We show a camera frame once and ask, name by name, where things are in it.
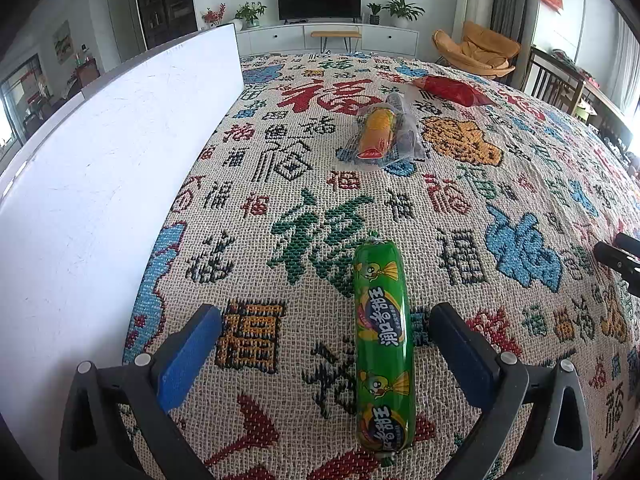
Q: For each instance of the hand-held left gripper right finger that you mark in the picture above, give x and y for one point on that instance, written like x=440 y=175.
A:
x=460 y=355

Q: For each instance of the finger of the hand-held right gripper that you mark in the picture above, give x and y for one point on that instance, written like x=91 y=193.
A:
x=617 y=260
x=631 y=245

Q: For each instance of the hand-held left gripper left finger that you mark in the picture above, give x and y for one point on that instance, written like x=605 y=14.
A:
x=187 y=355

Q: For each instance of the green sausage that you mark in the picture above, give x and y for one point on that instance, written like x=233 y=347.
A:
x=382 y=340

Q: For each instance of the wooden dining table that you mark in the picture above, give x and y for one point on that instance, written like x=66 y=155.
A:
x=607 y=110

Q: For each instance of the dark wooden chair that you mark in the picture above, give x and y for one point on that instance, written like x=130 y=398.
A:
x=550 y=80

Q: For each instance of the white board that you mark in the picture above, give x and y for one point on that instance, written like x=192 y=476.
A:
x=100 y=185

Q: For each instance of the printed woven blanket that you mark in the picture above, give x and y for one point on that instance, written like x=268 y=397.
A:
x=300 y=185

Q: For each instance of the corn cob in clear packet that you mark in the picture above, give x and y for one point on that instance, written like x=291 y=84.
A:
x=375 y=132

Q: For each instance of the red snack packet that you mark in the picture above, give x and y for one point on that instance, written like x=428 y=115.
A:
x=450 y=89

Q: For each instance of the orange lounge chair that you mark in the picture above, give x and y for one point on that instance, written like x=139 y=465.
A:
x=480 y=47

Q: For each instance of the grey curtain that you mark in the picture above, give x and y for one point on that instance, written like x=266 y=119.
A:
x=512 y=5

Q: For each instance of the white curtain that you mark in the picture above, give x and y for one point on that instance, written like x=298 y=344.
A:
x=472 y=0

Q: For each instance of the dark sideboard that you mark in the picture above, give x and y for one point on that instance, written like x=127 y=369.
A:
x=84 y=75

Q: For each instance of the glass balcony door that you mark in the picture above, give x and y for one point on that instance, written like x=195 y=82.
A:
x=20 y=102

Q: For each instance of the white television cabinet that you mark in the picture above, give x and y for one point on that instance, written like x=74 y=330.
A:
x=270 y=39

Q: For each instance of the large leafy potted plant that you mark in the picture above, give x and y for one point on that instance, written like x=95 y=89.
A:
x=402 y=10

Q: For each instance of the white door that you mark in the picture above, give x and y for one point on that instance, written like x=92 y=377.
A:
x=122 y=27

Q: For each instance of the red flower plant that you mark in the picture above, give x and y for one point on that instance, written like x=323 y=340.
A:
x=214 y=15

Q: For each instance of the wooden stool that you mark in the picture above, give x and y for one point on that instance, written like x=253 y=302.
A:
x=335 y=35

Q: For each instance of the small potted plant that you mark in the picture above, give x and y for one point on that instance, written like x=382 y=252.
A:
x=374 y=12

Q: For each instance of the green potted plant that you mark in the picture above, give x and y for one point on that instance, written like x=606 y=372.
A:
x=251 y=12

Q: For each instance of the dark display cabinet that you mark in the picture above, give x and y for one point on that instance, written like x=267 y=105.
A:
x=165 y=5

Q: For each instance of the black television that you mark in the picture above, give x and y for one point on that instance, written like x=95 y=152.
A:
x=319 y=0

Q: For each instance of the wall painting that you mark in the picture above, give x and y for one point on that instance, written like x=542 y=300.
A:
x=62 y=42

